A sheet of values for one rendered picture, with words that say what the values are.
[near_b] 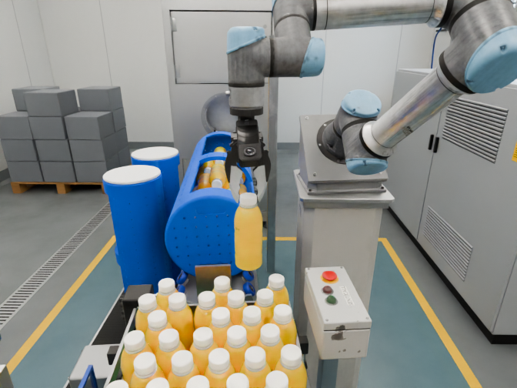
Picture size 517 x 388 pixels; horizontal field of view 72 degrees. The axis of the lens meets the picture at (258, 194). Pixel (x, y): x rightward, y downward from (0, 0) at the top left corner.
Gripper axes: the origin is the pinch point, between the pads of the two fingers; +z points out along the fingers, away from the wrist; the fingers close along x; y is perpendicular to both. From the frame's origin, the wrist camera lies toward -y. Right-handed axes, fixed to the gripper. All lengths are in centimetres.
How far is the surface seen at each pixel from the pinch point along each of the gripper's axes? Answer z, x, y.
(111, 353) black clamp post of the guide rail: 31.9, 31.6, -11.7
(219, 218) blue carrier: 13.6, 7.6, 18.2
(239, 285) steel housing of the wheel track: 37.3, 2.4, 18.5
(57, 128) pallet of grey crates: 51, 202, 341
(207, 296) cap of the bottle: 21.8, 10.1, -6.0
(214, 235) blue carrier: 19.2, 9.4, 18.1
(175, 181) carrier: 43, 39, 133
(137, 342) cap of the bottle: 21.8, 22.8, -19.4
